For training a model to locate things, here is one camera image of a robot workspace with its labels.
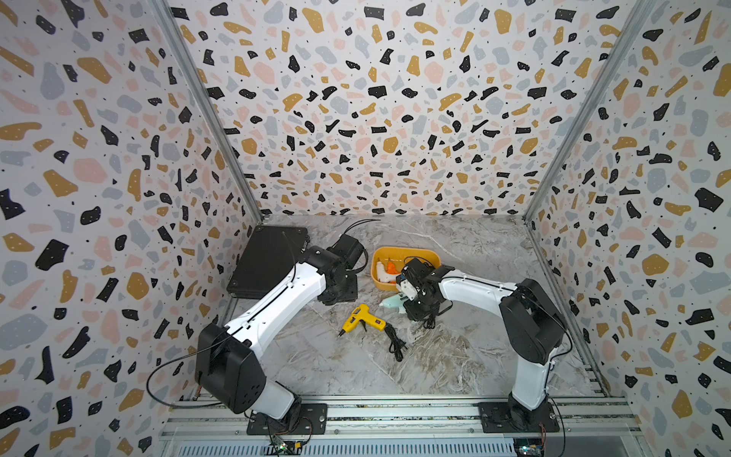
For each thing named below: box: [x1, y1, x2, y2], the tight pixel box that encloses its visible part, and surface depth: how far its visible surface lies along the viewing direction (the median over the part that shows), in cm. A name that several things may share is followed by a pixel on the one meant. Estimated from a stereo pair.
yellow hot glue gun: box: [336, 303, 409, 362], surface depth 92 cm
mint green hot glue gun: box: [378, 294, 410, 315], surface depth 94 cm
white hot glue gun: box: [376, 269, 400, 283], surface depth 100 cm
